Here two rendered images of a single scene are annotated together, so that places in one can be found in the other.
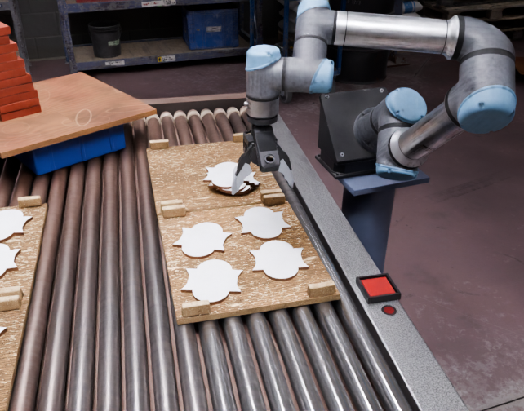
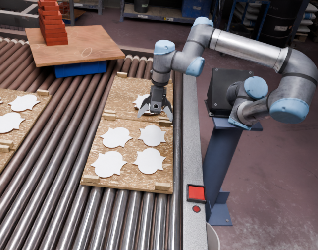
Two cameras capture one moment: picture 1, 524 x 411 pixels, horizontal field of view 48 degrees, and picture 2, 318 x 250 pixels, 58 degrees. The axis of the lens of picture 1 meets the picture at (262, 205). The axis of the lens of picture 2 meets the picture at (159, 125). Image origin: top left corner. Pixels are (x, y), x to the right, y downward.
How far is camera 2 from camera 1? 36 cm
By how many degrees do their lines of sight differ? 12
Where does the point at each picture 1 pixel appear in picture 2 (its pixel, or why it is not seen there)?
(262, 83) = (160, 63)
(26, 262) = (25, 126)
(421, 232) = (267, 146)
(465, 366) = (262, 227)
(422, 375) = not seen: outside the picture
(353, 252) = (193, 166)
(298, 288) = (151, 181)
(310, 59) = (189, 55)
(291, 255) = (157, 160)
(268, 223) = (154, 136)
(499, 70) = (301, 89)
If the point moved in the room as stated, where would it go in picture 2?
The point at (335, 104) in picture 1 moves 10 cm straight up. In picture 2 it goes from (220, 75) to (225, 58)
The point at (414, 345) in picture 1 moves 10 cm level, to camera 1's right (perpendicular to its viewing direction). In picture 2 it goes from (199, 235) to (228, 245)
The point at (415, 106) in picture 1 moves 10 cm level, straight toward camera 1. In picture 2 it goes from (260, 89) to (254, 98)
